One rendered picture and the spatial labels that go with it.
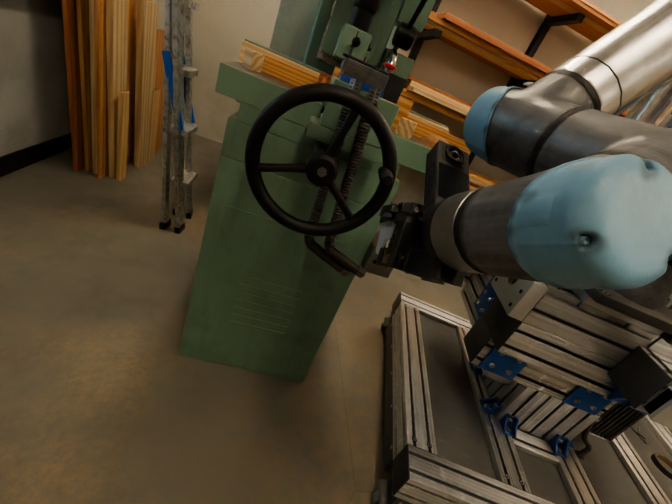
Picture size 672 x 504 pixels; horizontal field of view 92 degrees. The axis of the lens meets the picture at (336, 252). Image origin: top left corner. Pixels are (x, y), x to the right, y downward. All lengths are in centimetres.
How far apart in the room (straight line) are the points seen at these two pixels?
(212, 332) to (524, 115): 102
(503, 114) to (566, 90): 5
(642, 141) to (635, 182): 9
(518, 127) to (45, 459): 112
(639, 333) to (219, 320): 105
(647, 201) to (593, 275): 5
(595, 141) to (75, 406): 119
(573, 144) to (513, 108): 8
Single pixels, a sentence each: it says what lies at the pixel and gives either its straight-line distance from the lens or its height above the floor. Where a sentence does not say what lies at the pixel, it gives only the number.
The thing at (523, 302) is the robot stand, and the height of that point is 73.
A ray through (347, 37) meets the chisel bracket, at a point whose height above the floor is 104.
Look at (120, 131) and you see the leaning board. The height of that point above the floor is 29.
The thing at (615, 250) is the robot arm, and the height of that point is 95.
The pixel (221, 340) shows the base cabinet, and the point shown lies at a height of 11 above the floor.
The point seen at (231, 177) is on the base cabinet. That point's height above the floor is 66.
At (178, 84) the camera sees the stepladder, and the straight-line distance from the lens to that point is 164.
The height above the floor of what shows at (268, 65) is 92.
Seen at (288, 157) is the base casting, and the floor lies 76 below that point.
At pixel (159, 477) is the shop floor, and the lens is 107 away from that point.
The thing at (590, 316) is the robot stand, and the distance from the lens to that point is 84.
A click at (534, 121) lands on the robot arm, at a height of 100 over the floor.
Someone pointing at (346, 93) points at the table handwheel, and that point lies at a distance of 61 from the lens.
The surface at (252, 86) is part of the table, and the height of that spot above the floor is 88.
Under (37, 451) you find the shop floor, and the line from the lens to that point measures 113.
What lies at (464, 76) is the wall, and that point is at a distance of 364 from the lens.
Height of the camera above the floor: 97
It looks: 27 degrees down
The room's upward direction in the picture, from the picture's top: 24 degrees clockwise
